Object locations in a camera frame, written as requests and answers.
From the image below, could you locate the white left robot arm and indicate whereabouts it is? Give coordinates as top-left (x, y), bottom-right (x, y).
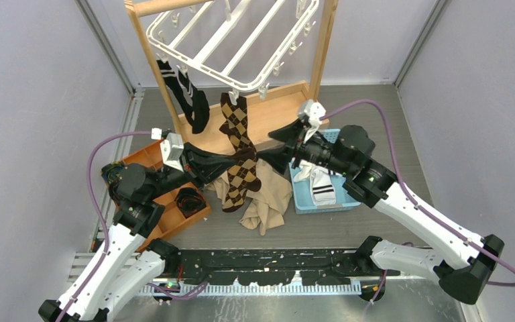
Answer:
top-left (38, 143), bottom-right (239, 321)

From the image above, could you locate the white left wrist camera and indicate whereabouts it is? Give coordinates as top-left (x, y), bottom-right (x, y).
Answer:
top-left (151, 127), bottom-right (184, 170)

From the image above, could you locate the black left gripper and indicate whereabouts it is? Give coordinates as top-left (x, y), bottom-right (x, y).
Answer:
top-left (148, 142), bottom-right (236, 200)

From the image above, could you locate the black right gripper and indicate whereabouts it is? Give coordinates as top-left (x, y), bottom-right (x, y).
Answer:
top-left (257, 116), bottom-right (353, 176)

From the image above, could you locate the wooden hanger stand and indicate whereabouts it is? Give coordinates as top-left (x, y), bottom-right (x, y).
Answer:
top-left (124, 1), bottom-right (338, 153)

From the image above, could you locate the white black-striped sock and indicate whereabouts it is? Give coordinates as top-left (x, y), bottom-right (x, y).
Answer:
top-left (309, 167), bottom-right (336, 207)

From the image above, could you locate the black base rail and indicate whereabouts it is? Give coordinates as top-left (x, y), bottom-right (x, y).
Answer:
top-left (160, 248), bottom-right (382, 286)

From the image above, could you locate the light blue plastic basket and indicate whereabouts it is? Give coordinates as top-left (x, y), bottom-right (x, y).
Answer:
top-left (289, 129), bottom-right (363, 215)

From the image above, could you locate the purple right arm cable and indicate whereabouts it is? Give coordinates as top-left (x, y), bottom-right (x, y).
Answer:
top-left (319, 99), bottom-right (515, 303)

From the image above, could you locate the orange compartment tray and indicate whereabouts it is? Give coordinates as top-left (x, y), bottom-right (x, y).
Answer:
top-left (120, 140), bottom-right (211, 252)

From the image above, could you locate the white plastic clip hanger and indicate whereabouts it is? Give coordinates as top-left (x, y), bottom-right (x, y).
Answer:
top-left (146, 1), bottom-right (320, 99)

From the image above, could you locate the beige crumpled cloth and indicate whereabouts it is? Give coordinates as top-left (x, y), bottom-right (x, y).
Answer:
top-left (204, 160), bottom-right (294, 236)

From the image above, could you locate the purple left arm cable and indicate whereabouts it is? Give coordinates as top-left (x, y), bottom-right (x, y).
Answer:
top-left (55, 127), bottom-right (209, 322)

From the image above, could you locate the black white-striped sock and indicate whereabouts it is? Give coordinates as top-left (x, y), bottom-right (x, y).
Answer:
top-left (177, 70), bottom-right (210, 134)
top-left (156, 59), bottom-right (194, 125)

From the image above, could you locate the rolled black sock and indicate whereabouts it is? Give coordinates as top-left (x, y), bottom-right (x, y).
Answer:
top-left (174, 187), bottom-right (207, 218)

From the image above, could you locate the rolled dark patterned sock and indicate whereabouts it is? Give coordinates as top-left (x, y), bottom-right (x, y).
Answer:
top-left (101, 162), bottom-right (124, 184)

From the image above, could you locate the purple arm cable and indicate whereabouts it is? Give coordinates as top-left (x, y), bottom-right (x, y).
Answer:
top-left (319, 99), bottom-right (515, 303)
top-left (55, 127), bottom-right (209, 322)

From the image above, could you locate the brown argyle sock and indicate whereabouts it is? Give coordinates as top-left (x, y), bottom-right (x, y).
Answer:
top-left (223, 148), bottom-right (262, 213)
top-left (219, 93), bottom-right (256, 152)

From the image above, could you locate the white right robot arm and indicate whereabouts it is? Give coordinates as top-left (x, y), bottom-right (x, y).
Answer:
top-left (258, 120), bottom-right (504, 305)

